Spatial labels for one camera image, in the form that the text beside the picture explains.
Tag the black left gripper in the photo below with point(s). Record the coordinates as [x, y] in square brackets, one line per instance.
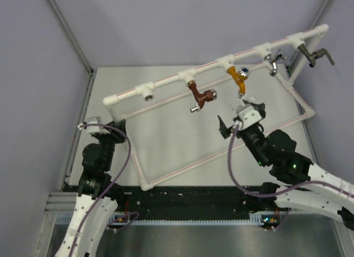
[115, 133]

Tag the white plastic faucet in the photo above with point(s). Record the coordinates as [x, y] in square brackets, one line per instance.
[251, 98]

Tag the brown faucet chrome knob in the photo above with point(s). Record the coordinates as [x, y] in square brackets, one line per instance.
[201, 98]

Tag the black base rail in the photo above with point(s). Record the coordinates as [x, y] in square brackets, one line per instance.
[192, 203]

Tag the white slotted cable duct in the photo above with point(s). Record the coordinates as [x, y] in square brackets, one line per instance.
[264, 221]

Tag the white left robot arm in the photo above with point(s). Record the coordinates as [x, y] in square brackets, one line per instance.
[98, 194]

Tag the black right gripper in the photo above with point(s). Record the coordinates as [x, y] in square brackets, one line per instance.
[223, 129]

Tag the chrome lever faucet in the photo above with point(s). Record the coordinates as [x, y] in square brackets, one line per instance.
[273, 59]

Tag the dark grey lever faucet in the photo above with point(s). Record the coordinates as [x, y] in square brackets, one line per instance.
[314, 56]

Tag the orange faucet blue cap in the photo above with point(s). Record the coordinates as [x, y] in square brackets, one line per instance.
[239, 76]

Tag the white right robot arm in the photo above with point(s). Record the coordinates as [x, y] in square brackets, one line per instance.
[305, 185]

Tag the aluminium frame rail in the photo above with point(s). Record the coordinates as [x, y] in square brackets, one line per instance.
[61, 202]

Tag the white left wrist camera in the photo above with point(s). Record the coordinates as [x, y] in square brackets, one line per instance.
[92, 126]

